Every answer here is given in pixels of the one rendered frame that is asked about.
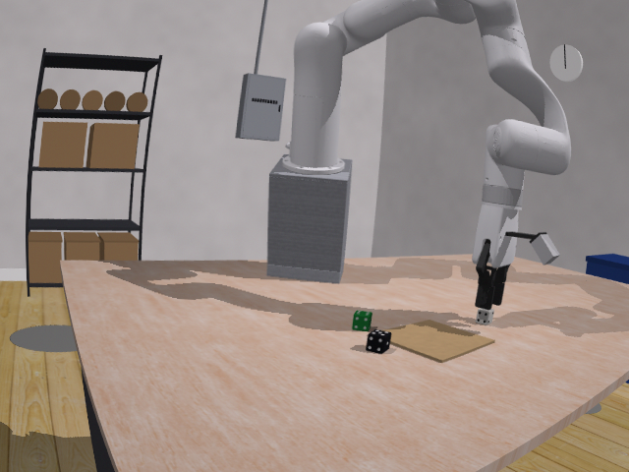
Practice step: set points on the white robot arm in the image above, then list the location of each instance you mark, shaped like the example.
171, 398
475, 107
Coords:
318, 53

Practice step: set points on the black die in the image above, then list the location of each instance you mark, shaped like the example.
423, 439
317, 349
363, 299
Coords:
378, 341

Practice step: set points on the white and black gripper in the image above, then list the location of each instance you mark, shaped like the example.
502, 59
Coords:
491, 244

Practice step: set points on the tan flat mat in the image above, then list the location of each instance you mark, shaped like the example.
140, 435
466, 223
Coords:
436, 341

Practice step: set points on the green die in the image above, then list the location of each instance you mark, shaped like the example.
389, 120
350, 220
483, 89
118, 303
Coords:
362, 321

